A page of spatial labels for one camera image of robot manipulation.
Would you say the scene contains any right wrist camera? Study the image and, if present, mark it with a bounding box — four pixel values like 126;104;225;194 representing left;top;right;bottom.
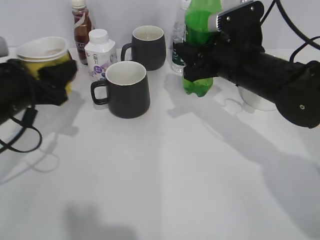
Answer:
207;7;240;33

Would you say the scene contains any clear water bottle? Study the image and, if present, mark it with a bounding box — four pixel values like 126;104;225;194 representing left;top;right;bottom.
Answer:
171;0;191;75

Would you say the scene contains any rear black mug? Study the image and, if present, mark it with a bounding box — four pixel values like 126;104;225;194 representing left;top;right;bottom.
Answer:
120;25;167;71

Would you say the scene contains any right black cable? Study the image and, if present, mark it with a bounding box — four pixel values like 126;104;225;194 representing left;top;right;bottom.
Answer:
259;0;320;65

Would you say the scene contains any white ceramic mug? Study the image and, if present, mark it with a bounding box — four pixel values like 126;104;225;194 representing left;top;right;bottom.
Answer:
238;87;277;112

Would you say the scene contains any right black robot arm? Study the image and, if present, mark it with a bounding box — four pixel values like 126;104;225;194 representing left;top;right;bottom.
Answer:
176;0;320;129

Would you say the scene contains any green soda bottle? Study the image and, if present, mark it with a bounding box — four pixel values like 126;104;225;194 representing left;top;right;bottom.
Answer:
182;0;222;98

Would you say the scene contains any brown coffee drink bottle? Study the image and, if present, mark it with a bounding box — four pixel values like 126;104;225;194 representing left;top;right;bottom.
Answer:
71;0;94;65

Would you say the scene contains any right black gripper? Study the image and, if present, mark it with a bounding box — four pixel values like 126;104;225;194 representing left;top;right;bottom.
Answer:
173;1;265;87

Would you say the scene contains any white milk carton bottle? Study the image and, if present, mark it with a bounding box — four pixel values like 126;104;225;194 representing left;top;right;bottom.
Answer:
84;29;118;82

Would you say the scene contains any front black mug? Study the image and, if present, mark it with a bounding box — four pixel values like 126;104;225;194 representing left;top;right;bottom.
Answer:
90;61;151;119

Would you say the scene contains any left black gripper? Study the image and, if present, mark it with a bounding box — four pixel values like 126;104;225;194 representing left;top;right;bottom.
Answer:
0;58;77;110

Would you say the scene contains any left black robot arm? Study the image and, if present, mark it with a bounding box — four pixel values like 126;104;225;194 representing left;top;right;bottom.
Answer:
0;58;78;123

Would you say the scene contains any left black cable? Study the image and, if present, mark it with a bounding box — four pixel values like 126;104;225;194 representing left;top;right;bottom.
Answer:
0;104;43;154

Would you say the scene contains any yellow paper cup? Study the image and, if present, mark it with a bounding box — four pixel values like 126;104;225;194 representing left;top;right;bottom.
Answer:
16;36;72;94

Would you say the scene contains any black cable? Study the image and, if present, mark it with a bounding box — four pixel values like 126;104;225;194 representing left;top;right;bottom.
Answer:
0;104;43;154
259;0;320;65

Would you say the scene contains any black mug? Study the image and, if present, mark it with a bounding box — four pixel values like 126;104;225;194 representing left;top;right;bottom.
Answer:
120;25;167;71
90;61;151;119

